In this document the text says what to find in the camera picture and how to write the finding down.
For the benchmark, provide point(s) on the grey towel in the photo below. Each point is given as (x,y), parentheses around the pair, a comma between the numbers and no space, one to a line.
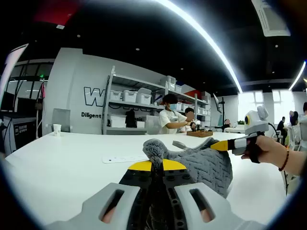
(206,167)

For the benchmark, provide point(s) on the person's right hand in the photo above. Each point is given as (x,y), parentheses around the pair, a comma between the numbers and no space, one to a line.
(268,149)

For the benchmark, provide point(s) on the white power strip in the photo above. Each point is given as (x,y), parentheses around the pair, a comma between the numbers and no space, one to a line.
(124,158)

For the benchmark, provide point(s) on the monitor on black stand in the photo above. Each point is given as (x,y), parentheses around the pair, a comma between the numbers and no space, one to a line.
(223,115)

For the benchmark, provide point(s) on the brown wooden tray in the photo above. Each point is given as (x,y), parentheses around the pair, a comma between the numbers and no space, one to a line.
(199,134)

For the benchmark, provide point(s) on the white office chair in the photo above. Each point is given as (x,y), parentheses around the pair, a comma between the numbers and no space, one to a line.
(298,136)

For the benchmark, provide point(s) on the black bag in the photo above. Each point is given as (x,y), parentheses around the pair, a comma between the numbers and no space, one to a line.
(131,119)

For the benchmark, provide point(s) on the large white box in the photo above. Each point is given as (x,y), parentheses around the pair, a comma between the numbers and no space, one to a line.
(117,121)

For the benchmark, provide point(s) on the short ceiling light strip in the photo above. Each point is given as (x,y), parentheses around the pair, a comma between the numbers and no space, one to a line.
(298,75)

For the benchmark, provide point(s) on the grey metal shelf rack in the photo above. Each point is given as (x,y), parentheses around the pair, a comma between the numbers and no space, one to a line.
(129,103)

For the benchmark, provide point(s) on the row of white storage boxes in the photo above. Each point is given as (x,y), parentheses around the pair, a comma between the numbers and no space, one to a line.
(129,95)

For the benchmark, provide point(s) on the white paper cup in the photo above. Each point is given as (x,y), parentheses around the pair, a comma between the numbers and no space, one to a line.
(56,130)

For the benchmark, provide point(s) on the grey chair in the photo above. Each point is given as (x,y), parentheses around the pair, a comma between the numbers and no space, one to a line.
(61,117)

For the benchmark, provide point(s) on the long ceiling light strip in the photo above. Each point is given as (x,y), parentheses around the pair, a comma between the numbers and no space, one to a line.
(206,36)

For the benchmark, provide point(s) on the ceiling air conditioner vent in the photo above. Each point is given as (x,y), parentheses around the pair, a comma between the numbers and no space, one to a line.
(273,19)

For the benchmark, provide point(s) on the black cabinet with label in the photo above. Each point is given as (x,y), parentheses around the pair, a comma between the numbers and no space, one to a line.
(24,134)

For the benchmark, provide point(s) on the pink hanging garment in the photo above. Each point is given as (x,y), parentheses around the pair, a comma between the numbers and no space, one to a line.
(43,91)

